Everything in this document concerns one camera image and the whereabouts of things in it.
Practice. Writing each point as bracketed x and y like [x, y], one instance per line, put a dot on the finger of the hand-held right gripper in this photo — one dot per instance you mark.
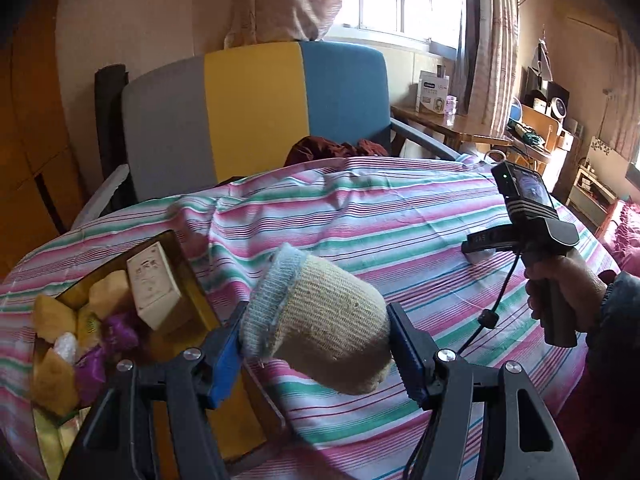
[487, 243]

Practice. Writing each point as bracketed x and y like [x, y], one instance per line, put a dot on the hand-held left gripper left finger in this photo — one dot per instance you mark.
[225, 360]

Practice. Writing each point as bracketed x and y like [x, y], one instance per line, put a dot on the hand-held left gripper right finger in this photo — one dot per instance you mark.
[407, 360]

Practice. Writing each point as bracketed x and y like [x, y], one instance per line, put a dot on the small white object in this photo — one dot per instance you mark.
[479, 258]

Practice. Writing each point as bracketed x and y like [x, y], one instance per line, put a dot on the gold tin box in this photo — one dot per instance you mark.
[235, 430]

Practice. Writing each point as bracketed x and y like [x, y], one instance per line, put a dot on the beige sock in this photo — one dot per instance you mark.
[325, 310]

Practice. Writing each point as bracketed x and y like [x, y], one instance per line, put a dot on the white cardboard box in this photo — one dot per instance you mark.
[152, 285]

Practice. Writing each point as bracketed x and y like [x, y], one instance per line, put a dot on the purple snack packet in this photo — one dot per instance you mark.
[90, 374]
[120, 334]

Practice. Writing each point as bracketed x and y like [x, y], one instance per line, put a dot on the yellow sponge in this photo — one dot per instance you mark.
[47, 317]
[52, 380]
[112, 290]

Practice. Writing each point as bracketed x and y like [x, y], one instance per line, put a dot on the white plastic bag wad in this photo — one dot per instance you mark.
[65, 347]

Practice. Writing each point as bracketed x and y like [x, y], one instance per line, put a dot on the person's right forearm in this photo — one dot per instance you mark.
[620, 320]

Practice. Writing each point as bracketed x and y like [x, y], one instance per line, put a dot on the person's right hand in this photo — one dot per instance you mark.
[580, 290]

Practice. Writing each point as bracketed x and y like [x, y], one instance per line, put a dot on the green folded umbrella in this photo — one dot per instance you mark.
[525, 133]

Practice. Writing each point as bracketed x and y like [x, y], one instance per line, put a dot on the white low shelf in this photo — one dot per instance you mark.
[592, 195]

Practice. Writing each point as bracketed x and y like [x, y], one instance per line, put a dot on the blue round object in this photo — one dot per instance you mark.
[515, 110]

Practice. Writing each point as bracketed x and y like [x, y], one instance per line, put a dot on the white round fan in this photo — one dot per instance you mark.
[556, 108]

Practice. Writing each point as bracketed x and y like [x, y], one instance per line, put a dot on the wooden side table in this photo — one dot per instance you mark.
[450, 127]

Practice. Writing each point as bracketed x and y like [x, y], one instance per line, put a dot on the red floral bedspread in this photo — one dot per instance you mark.
[627, 240]

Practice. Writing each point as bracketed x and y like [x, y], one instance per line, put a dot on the striped tablecloth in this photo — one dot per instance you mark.
[375, 220]

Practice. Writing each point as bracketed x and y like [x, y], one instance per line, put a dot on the white carton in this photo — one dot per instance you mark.
[431, 94]

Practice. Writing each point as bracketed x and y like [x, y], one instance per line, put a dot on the striped curtain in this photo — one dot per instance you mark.
[492, 60]

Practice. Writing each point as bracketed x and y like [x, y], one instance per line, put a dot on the small dark-printed carton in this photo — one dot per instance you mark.
[442, 72]

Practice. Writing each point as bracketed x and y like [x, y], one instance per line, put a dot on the dark red cloth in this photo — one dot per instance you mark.
[325, 150]

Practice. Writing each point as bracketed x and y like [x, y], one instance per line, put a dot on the grey yellow blue chair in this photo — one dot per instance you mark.
[250, 110]

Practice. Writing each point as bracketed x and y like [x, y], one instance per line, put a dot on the wooden wardrobe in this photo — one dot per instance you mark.
[35, 135]

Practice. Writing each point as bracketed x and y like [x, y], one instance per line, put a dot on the tied patterned curtain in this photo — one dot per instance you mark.
[280, 0]

